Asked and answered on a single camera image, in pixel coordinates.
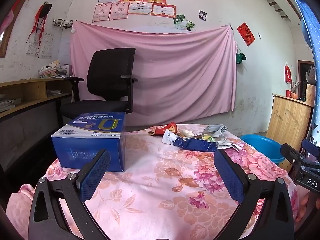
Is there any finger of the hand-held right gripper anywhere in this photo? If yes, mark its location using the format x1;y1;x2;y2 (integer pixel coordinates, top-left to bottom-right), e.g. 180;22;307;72
280;143;307;167

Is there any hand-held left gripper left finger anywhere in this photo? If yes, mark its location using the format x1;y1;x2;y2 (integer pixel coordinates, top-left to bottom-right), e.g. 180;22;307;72
28;149;112;240

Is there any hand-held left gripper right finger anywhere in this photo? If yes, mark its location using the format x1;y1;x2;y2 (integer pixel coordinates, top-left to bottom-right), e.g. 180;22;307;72
213;149;295;240

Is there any blue plastic basin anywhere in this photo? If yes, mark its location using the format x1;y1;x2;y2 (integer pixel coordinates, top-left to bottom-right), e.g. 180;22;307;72
239;134;285;165

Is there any blue white foil packet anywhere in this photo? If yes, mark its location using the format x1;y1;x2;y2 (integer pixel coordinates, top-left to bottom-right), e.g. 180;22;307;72
162;129;218;153

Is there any grey paper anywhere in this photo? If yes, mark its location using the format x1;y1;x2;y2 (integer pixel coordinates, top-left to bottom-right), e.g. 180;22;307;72
202;124;229;144

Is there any red snack wrapper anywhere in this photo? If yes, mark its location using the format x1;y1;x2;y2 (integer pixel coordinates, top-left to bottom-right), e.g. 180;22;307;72
150;122;178;137

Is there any light wooden cabinet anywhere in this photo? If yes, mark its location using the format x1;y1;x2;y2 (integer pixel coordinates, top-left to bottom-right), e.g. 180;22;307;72
266;93;314;173

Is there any blue cardboard box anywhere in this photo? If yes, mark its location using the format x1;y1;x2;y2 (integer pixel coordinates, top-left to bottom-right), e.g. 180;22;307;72
51;112;127;172

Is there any floral pink blanket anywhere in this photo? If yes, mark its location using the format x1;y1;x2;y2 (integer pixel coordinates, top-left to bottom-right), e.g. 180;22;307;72
45;124;300;240

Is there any light wooden board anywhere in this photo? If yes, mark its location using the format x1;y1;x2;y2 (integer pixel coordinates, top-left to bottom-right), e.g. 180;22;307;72
305;84;316;107

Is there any dark grey hanging cloth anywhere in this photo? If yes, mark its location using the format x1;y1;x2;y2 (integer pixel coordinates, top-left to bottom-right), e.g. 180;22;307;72
307;66;316;85

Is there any pink fluffy blanket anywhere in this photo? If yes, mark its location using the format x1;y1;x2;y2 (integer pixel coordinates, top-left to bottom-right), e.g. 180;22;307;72
5;184;35;240

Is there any black office chair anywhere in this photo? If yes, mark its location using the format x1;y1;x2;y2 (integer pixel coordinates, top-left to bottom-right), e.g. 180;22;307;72
59;47;138;122

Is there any wooden desk shelf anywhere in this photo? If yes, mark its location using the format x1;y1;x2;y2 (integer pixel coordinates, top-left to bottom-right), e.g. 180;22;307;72
0;77;73;122

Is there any stack of books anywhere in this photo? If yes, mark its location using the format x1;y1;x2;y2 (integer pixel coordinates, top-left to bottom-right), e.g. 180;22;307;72
38;60;73;78

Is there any pile of grey papers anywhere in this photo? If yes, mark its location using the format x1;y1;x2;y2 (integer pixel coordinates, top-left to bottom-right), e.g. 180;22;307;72
0;97;22;113

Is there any pink hanging sheet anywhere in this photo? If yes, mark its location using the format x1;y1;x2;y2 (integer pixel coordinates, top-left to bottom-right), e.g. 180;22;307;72
70;21;238;128

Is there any blue dotted curtain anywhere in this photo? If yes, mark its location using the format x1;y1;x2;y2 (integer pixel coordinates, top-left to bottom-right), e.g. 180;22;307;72
287;0;320;145

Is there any green nature photo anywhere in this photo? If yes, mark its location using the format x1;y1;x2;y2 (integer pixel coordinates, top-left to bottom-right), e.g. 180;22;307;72
174;14;185;28
179;18;195;32

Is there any pink hanging cloth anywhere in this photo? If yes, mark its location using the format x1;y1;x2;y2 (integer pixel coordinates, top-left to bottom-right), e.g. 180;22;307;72
0;10;18;32

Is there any dark wooden door frame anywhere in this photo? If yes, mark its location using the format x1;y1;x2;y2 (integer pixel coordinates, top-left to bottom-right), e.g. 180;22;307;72
297;60;314;98

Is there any red paper wall decoration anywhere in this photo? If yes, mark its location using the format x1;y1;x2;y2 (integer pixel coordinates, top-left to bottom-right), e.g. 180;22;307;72
236;22;256;47

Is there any white wall chart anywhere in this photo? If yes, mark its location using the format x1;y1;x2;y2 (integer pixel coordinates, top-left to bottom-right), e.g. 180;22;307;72
26;34;40;55
40;33;54;58

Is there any black wire wall rack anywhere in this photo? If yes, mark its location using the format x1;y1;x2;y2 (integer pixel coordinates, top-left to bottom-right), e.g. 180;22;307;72
52;19;73;30

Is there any red tassel wall ornament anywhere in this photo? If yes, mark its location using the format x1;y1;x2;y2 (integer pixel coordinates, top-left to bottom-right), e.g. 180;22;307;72
27;2;53;43

